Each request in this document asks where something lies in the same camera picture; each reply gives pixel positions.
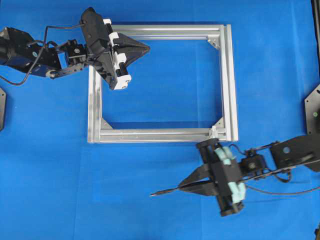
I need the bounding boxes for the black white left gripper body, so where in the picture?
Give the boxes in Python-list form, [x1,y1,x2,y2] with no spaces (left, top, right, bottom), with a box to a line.
[80,7,132,90]

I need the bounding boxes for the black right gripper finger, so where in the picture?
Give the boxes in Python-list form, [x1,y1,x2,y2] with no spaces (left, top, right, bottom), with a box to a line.
[178,164,213,187]
[178,181,218,196]

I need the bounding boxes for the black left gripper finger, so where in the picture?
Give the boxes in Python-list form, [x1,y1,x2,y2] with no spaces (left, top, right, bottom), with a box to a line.
[116,33,150,54]
[125,49,149,68]

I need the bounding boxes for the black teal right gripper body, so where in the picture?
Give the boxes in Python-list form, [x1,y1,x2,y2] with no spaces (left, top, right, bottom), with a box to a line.
[196,138,246,217]

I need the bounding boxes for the black wire with plug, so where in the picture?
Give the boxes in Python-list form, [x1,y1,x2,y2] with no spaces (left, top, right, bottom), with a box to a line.
[149,181,320,198]

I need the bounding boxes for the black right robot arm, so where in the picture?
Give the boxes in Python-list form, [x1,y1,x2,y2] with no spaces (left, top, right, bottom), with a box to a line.
[177,134,320,217]

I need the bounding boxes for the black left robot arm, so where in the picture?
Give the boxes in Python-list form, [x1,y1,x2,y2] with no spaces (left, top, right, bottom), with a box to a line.
[0,7,150,90]

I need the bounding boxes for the black pole at right edge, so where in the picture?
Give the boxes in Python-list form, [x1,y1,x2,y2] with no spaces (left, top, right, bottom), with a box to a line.
[311,0,320,53]

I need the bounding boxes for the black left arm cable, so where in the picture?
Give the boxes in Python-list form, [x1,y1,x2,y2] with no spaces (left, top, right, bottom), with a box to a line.
[0,23,86,87]

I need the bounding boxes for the aluminium extrusion frame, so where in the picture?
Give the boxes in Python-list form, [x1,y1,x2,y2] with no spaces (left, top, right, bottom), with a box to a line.
[87,24,239,144]

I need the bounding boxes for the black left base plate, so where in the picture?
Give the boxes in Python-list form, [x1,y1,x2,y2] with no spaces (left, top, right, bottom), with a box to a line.
[0,88,7,131]

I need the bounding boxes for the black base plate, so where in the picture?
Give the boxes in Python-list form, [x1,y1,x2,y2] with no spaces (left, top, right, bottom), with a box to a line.
[304,85,320,135]
[0,88,7,131]

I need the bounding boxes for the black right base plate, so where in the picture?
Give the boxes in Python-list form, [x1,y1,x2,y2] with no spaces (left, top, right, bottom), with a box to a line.
[304,85,320,135]

